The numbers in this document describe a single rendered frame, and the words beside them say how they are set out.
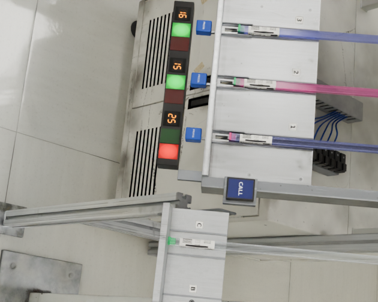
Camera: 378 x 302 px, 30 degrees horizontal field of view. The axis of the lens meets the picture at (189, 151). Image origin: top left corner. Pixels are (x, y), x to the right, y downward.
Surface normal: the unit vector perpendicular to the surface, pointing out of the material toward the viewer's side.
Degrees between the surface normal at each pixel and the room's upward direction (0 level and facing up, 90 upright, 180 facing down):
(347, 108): 0
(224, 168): 47
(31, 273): 0
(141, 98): 90
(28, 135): 0
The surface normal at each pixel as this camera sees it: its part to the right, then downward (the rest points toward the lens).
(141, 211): -0.70, -0.25
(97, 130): 0.70, -0.11
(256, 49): -0.03, -0.25
